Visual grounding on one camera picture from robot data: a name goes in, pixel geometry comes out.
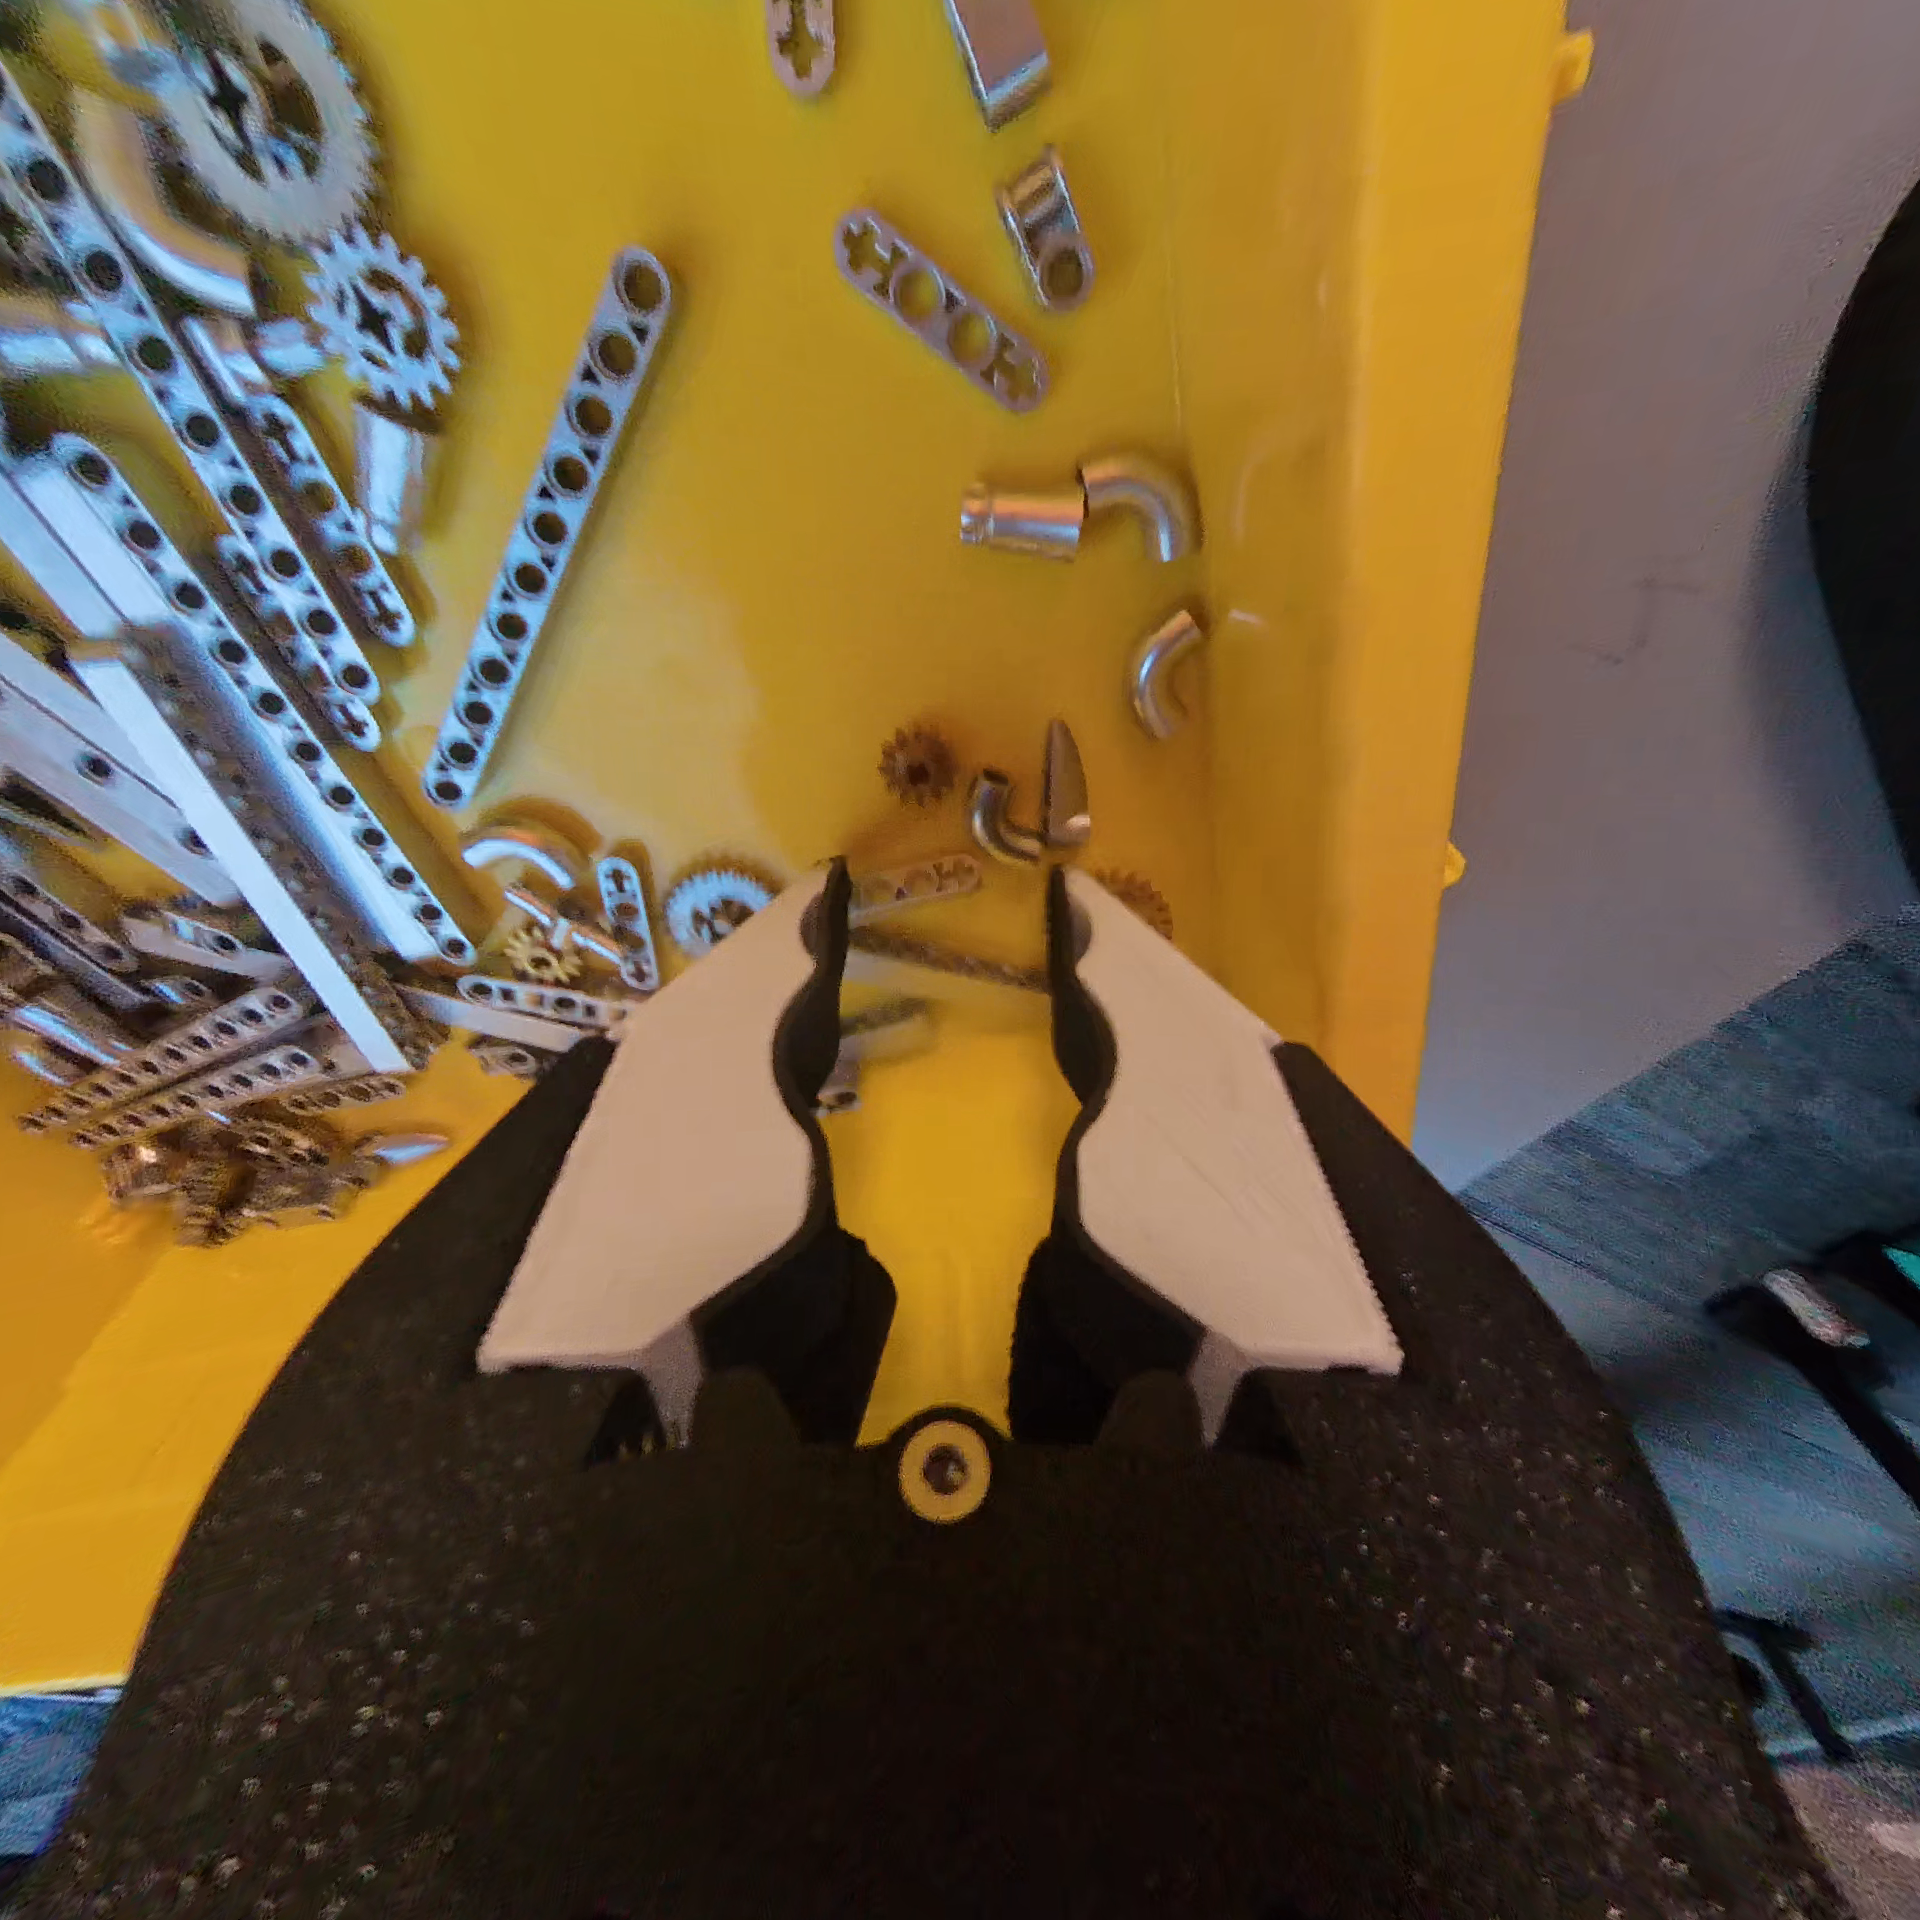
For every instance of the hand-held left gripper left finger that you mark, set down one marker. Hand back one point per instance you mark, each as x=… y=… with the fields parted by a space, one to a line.
x=647 y=1201

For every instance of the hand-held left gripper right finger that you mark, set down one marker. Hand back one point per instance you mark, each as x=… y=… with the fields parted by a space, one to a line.
x=1231 y=1201

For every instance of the pile of grey brick parts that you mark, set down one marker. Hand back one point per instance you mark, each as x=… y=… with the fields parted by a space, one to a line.
x=271 y=750

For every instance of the yellow plastic bin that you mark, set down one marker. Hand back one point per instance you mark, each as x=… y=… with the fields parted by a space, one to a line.
x=781 y=600

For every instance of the small tan gear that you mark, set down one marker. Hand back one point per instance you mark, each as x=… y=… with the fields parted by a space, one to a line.
x=916 y=766

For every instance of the dark rounded object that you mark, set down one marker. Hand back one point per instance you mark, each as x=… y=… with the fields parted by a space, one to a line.
x=1877 y=571

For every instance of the black frame object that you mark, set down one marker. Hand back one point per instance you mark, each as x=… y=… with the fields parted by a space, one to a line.
x=1830 y=1320

